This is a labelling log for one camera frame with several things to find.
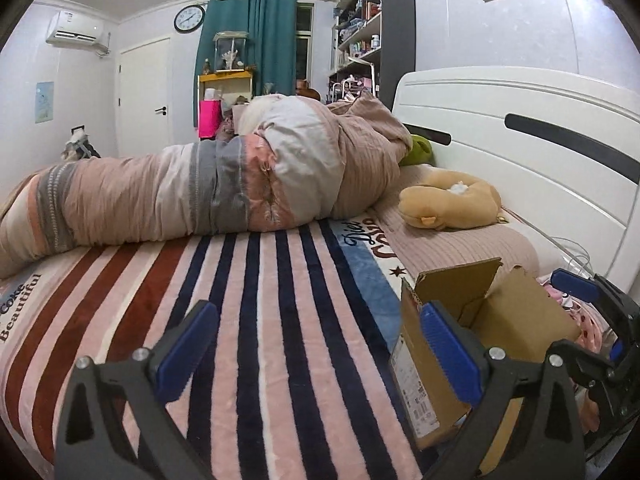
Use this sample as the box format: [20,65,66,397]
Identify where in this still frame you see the pink polka dot sheet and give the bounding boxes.
[537,274,617,356]

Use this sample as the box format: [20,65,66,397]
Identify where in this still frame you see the brown cardboard box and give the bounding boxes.
[390,258,578,474]

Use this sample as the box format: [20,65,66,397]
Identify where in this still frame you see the white bed headboard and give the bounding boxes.
[393,66,639,292]

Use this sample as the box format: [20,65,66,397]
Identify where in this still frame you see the pink striped pillow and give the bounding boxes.
[370,165,540,278]

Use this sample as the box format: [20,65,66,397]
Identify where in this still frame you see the tan plush toy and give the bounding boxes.
[398,169,502,231]

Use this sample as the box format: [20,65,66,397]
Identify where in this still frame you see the striped plush blanket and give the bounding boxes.
[1,218,424,479]

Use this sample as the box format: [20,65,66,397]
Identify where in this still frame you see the green plush toy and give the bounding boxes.
[399,134,433,167]

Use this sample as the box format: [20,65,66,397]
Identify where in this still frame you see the white door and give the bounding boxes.
[117,38,170,157]

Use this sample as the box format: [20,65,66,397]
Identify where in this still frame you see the rolled pink grey duvet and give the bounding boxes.
[1,94,412,278]

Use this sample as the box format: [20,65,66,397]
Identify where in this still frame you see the black bookshelf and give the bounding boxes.
[328,0,416,107]

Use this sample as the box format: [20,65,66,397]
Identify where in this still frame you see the bright pink bag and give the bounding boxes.
[198,100,222,139]

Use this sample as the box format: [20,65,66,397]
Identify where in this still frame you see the yellow wooden shelf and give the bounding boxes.
[196,70,254,106]

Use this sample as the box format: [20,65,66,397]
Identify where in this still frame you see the glass display case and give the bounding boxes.
[213,30,248,73]

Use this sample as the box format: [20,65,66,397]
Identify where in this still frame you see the white air conditioner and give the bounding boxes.
[46,10,111,55]

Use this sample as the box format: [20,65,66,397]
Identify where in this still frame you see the teal curtain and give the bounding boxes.
[194,0,298,96]

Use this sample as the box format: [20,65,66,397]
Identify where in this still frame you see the white charging cable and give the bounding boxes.
[499,206,597,281]

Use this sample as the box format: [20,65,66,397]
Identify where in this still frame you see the blue wall poster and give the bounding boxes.
[35,81,54,124]

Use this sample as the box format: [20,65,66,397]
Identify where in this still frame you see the round wall clock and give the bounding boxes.
[174,4,205,35]

